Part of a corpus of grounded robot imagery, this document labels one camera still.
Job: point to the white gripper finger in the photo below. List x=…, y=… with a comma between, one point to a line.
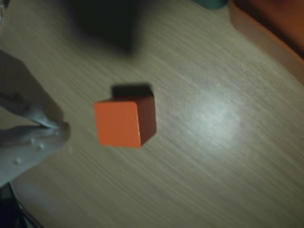
x=23, y=90
x=31, y=152

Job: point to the orange cube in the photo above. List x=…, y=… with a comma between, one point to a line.
x=118, y=123

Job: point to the teal plastic box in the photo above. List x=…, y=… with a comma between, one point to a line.
x=213, y=3

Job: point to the orange plastic box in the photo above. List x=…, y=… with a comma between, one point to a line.
x=273, y=19

